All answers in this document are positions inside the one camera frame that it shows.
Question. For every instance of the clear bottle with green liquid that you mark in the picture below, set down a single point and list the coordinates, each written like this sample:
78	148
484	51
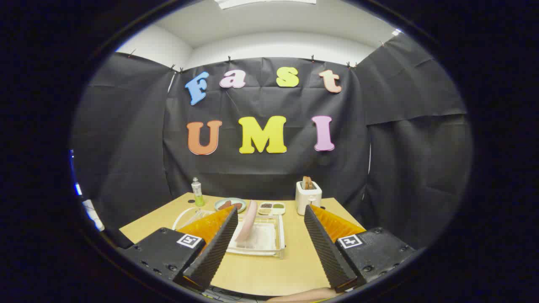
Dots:
197	191

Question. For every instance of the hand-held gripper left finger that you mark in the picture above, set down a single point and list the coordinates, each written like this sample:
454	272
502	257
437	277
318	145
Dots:
214	252

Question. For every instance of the brown patty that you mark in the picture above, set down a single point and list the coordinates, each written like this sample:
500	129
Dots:
237	206
225	205

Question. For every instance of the white toaster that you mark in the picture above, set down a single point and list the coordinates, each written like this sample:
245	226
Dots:
307	200

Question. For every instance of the ceiling light panel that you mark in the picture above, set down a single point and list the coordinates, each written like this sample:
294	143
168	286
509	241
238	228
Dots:
261	2

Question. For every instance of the pink plate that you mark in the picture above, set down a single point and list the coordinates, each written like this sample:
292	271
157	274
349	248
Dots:
248	223

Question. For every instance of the white device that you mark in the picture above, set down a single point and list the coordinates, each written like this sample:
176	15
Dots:
92	214

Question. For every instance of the computer monitor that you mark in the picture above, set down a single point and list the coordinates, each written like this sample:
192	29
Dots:
78	189

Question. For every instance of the white divided seed tray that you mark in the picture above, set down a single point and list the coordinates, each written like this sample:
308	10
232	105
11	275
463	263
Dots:
271	209

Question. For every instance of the black backdrop cloth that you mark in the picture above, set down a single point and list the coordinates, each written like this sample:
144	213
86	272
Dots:
261	172

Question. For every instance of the brown toast slice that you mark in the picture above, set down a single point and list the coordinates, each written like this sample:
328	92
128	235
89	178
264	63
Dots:
308	183

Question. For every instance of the light green plate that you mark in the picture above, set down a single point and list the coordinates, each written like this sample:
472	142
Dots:
217	205

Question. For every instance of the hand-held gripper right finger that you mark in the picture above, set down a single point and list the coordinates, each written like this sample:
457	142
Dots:
324	248

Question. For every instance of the white drain tray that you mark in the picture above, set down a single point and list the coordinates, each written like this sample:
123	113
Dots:
263	237

